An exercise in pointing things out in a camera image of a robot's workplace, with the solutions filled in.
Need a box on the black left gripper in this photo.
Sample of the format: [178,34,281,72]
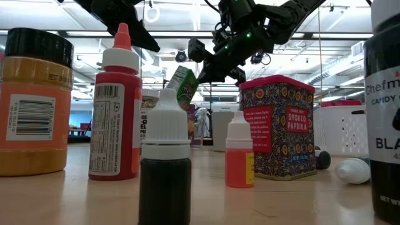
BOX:
[74,0,161,53]

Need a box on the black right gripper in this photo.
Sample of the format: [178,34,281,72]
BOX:
[187,26,274,87]

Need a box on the green Apple Jacks cereal box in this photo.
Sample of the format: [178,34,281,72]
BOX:
[166,65,200,112]

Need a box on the grey plastic bin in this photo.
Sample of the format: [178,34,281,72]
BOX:
[211,111,241,153]

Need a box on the pink cereal box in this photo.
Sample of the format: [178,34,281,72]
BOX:
[186,104,197,148]

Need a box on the white-lidded spice jar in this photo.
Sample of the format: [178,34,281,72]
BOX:
[140,88,162,144]

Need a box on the red-lidded paprika tin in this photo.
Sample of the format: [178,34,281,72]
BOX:
[239,74,317,181]

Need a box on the red squeeze bottle white cap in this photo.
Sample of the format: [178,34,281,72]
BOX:
[88,22,143,181]

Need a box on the small orange dropper bottle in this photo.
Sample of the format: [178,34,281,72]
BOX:
[224,111,255,189]

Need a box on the small black dropper bottle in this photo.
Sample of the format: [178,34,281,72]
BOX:
[138,87,193,225]

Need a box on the peanut butter jar black lid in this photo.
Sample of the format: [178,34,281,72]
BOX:
[0,27,75,178]

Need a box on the small dark dropper bottle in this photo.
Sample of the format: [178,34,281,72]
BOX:
[314,146,332,171]
[334,157,371,185]

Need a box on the white perforated basket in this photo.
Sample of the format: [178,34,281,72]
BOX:
[313,105,369,157]

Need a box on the black candy colour bottle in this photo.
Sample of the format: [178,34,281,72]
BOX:
[364,0,400,224]

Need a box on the red storage crate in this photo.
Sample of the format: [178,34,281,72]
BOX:
[321,99,363,108]

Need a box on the white hanging ring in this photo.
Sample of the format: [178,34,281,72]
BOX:
[144,6,160,23]

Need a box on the black ceiling camera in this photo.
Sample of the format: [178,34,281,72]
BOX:
[249,51,271,66]
[174,49,188,63]

